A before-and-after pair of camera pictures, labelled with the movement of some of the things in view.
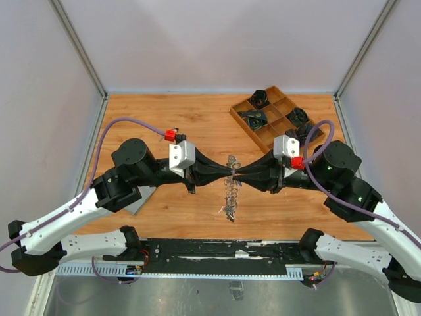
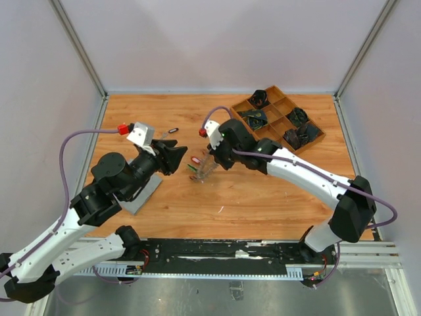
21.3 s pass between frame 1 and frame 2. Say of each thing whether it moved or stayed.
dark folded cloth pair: stayed
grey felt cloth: stayed
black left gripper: moved
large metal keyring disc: moved
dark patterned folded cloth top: stayed
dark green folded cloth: stayed
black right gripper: moved
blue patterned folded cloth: stayed
